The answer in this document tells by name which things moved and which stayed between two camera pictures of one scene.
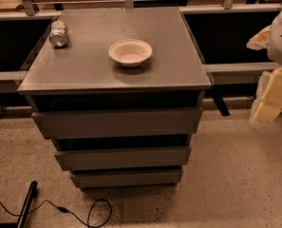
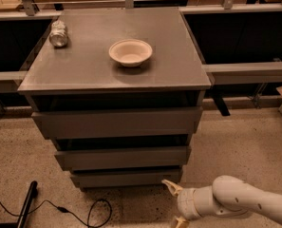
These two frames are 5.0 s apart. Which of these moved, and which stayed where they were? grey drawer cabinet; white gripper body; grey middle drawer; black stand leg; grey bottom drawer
Moved: white gripper body
Stayed: grey middle drawer; grey drawer cabinet; grey bottom drawer; black stand leg
